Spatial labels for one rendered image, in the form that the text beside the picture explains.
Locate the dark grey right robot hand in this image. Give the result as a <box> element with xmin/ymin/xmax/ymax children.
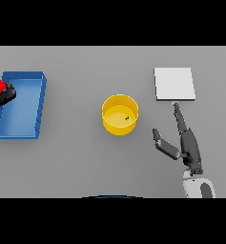
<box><xmin>152</xmin><ymin>101</ymin><xmax>204</xmax><ymax>176</ymax></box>

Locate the pale square measuring scale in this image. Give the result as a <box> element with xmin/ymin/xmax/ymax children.
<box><xmin>154</xmin><ymin>67</ymin><xmax>196</xmax><ymax>102</ymax></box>

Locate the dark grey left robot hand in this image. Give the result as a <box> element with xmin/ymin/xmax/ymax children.
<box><xmin>0</xmin><ymin>78</ymin><xmax>17</xmax><ymax>109</ymax></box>

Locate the blue tray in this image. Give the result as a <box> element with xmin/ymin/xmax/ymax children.
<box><xmin>0</xmin><ymin>71</ymin><xmax>48</xmax><ymax>140</ymax></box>

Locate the yellow bowl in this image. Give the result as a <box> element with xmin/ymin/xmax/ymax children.
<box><xmin>101</xmin><ymin>93</ymin><xmax>140</xmax><ymax>136</ymax></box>

